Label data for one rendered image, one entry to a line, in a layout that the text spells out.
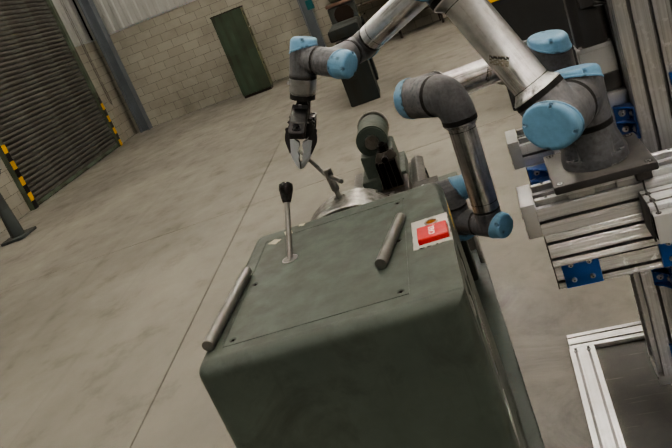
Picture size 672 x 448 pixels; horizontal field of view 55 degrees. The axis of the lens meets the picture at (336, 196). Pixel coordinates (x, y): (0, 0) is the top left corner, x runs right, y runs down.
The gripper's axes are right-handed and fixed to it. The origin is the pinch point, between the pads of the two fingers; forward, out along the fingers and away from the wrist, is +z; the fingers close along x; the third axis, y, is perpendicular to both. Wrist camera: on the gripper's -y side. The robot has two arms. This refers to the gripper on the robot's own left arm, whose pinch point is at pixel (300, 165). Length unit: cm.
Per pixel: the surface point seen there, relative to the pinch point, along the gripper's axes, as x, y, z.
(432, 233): -32, -60, -8
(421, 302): -29, -82, -5
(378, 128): -22, 95, 13
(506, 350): -65, 2, 58
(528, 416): -66, -29, 57
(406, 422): -28, -84, 18
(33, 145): 601, 927, 292
